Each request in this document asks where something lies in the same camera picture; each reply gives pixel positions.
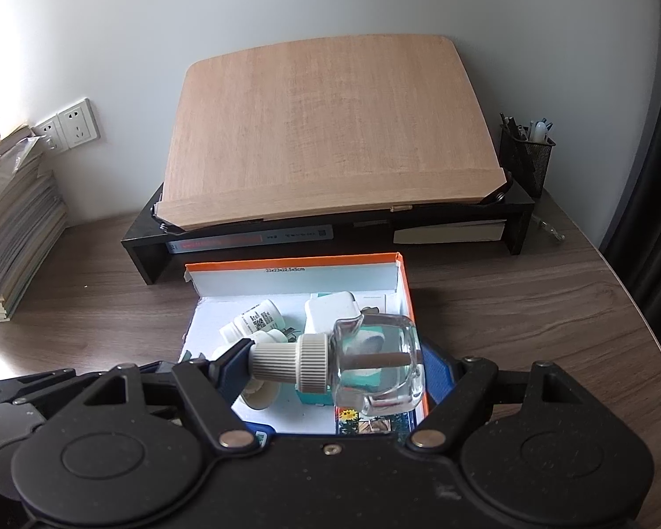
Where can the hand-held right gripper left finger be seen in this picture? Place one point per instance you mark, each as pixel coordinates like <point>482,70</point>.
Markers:
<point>236,366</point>

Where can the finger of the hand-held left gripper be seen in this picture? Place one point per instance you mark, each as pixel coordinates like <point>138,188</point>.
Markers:
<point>155,368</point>
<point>55,385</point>

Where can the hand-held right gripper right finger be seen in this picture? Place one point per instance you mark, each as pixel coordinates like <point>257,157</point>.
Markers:
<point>440,374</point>

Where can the white plug-in heater round face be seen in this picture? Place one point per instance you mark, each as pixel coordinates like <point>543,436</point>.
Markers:
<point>259,397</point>

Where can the small white plastic bottle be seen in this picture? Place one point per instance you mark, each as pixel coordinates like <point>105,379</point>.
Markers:
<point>256,319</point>

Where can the clear glass liquid bottle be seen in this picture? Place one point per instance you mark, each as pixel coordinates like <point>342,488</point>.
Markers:
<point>374,363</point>

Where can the blue cartoon print box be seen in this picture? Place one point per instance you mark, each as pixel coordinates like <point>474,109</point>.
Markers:
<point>258,435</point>

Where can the red playing card box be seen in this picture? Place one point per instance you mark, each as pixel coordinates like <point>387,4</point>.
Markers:
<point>374,424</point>

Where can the green adhesive bandage box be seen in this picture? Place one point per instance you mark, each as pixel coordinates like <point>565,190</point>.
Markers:
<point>314,394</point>

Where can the white cube charger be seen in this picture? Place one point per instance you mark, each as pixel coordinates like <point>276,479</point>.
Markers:
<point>328,311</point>

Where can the orange cardboard box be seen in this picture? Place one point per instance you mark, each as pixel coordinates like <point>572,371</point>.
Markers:
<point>303,281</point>

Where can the black monitor stand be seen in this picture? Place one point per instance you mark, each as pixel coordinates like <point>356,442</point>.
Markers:
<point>143,253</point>

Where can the grey flat device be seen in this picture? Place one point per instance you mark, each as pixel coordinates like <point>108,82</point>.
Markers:
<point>297,234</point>

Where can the stack of books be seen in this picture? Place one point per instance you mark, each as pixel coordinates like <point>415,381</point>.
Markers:
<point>14,231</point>

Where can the black mesh pen holder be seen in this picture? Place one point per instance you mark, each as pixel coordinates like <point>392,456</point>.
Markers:
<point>526,160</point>

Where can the wooden board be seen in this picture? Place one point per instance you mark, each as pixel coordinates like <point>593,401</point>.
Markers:
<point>330,127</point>

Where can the white wall socket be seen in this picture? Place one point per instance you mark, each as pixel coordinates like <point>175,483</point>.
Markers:
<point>78,124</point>
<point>48,135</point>

